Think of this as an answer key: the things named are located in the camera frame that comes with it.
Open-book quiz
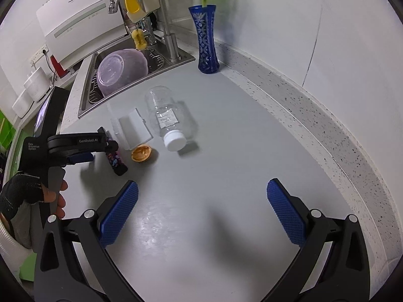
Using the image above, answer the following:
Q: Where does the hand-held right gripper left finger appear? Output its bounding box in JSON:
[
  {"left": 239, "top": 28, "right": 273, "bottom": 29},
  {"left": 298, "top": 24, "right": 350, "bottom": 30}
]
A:
[{"left": 34, "top": 180, "right": 139, "bottom": 302}]

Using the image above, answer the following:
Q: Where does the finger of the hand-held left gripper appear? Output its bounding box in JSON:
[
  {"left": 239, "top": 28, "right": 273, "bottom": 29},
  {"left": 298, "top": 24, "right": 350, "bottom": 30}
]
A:
[
  {"left": 47, "top": 132, "right": 119, "bottom": 158},
  {"left": 60, "top": 153, "right": 95, "bottom": 168}
]

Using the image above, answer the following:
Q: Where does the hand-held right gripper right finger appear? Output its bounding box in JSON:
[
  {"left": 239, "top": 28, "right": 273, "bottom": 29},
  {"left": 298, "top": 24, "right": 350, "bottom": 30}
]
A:
[{"left": 266, "top": 179, "right": 370, "bottom": 302}]

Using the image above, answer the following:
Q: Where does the dark floral patterned box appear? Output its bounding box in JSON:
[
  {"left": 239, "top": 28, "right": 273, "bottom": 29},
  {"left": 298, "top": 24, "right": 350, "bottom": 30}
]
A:
[{"left": 97, "top": 127, "right": 128, "bottom": 177}]

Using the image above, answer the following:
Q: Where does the person's left hand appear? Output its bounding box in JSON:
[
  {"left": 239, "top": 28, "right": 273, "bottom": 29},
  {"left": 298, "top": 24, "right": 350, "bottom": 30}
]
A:
[{"left": 0, "top": 174, "right": 68, "bottom": 221}]

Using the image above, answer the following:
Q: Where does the green plastic crate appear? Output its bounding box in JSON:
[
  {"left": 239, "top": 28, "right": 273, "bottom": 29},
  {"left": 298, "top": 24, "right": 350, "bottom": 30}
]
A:
[{"left": 0, "top": 107, "right": 16, "bottom": 148}]

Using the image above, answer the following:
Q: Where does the white box appliance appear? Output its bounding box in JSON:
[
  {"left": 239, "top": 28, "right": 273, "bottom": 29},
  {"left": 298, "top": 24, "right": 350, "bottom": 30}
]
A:
[{"left": 13, "top": 90, "right": 33, "bottom": 118}]

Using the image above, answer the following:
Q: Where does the clear plastic tray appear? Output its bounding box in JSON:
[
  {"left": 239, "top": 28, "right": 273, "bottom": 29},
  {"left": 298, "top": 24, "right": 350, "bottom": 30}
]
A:
[{"left": 107, "top": 101, "right": 154, "bottom": 150}]

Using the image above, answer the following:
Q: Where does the brown walnut shell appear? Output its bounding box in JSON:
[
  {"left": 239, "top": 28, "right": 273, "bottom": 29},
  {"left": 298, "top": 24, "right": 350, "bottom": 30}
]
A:
[{"left": 131, "top": 145, "right": 154, "bottom": 163}]

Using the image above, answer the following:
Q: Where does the white round appliance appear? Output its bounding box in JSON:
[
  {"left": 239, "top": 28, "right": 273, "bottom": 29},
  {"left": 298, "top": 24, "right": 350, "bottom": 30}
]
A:
[{"left": 23, "top": 67, "right": 51, "bottom": 101}]

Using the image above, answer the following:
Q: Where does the grey cloth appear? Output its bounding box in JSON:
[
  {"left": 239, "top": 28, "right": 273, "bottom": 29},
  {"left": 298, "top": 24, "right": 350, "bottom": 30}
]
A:
[{"left": 13, "top": 203, "right": 45, "bottom": 249}]

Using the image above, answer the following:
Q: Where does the red plastic container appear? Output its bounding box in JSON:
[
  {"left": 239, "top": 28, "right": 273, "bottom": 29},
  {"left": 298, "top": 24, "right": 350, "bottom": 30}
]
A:
[{"left": 50, "top": 55, "right": 68, "bottom": 79}]

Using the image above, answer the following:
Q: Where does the purple plastic basin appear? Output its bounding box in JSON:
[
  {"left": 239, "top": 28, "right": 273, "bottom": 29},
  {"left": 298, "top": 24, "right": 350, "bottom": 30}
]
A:
[{"left": 96, "top": 48, "right": 148, "bottom": 97}]

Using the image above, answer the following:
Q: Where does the clear plastic bottle white cap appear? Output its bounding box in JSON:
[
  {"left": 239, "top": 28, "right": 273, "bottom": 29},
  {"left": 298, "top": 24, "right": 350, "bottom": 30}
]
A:
[{"left": 145, "top": 86, "right": 199, "bottom": 152}]

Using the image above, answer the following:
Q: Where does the white countertop dishwasher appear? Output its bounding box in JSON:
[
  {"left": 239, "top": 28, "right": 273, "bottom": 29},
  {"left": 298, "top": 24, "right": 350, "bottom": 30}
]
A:
[{"left": 36, "top": 0, "right": 126, "bottom": 66}]

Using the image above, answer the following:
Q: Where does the yellow sponge brush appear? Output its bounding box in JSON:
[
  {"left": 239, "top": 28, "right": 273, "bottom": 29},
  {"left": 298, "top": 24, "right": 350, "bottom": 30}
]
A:
[{"left": 132, "top": 29, "right": 146, "bottom": 51}]

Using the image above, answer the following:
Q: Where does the stainless steel sink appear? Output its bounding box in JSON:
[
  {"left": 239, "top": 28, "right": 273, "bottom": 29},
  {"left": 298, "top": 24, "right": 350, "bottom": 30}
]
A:
[{"left": 78, "top": 33, "right": 196, "bottom": 119}]

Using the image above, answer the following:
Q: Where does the small gooseneck steel faucet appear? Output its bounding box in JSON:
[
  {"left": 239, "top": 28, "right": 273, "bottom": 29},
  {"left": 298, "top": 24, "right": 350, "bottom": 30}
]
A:
[{"left": 109, "top": 0, "right": 182, "bottom": 63}]

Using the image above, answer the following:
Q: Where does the tall pull-down steel faucet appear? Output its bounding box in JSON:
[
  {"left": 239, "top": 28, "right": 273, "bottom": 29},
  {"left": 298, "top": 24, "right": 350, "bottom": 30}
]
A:
[{"left": 110, "top": 0, "right": 158, "bottom": 46}]

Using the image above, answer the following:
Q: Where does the yellow and white scoop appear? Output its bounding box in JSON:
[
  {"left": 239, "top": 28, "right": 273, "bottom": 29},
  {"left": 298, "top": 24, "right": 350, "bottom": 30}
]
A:
[{"left": 124, "top": 0, "right": 148, "bottom": 22}]

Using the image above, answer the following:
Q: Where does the blue patterned glass vase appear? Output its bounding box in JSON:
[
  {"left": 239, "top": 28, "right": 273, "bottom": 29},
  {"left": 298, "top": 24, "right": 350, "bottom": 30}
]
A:
[{"left": 188, "top": 5, "right": 220, "bottom": 75}]

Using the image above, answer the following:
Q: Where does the wire sink rack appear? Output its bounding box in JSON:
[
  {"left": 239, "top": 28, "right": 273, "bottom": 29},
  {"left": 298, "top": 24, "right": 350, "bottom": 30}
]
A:
[{"left": 88, "top": 50, "right": 166, "bottom": 104}]

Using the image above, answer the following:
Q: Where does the white corrugated hose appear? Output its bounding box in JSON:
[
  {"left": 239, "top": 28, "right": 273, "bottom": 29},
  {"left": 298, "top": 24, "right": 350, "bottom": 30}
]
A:
[{"left": 0, "top": 217, "right": 30, "bottom": 258}]

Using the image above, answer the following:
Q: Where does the white wall socket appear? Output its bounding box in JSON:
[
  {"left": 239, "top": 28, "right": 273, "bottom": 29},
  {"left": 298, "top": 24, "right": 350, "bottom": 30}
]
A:
[{"left": 31, "top": 48, "right": 51, "bottom": 66}]

